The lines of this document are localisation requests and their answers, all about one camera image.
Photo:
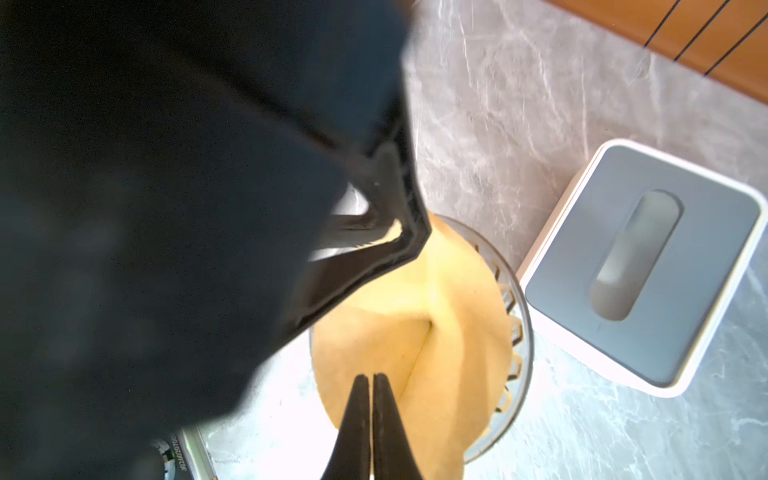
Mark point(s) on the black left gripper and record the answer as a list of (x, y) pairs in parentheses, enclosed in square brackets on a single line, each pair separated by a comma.
[(167, 167)]

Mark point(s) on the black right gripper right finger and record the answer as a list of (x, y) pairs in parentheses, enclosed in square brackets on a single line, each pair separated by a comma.
[(392, 456)]

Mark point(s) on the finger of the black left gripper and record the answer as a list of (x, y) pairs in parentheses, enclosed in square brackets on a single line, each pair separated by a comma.
[(389, 234)]

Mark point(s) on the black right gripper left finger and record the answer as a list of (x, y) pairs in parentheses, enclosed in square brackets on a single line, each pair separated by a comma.
[(351, 455)]

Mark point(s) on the brown paper coffee filter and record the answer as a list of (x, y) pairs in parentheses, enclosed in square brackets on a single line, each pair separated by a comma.
[(437, 327)]

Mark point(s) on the white grey tissue box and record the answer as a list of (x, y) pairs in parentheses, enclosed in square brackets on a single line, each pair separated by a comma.
[(637, 264)]

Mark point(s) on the aluminium front rail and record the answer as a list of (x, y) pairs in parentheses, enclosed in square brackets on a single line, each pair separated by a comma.
[(184, 456)]

